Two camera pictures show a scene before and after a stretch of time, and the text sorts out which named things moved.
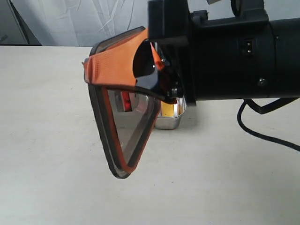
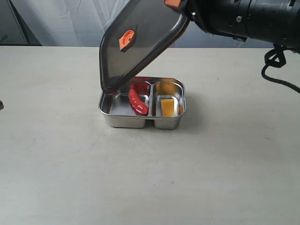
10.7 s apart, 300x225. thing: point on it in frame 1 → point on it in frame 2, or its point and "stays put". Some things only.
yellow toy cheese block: (168, 109) stays put
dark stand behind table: (14, 31) stays put
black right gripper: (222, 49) → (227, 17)
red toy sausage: (126, 101) → (137, 104)
